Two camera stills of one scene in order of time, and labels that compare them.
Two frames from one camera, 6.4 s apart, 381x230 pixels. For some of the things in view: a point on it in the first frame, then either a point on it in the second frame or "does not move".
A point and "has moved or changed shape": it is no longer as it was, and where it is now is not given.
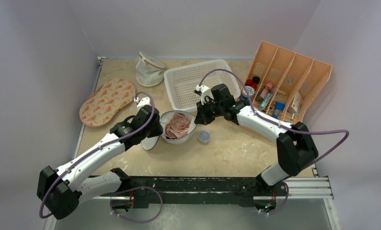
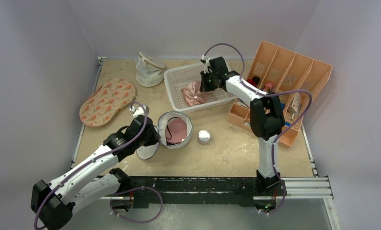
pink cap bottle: [266, 90] does not move
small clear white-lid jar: [204, 137] does not move
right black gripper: [202, 113] → [206, 84]
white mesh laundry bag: [149, 143] has moved or changed shape
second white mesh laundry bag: [150, 72] does not move
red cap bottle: [252, 82] does not move
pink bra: [178, 127] → [192, 95]
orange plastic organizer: [283, 85] does not move
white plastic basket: [181, 82] does not move
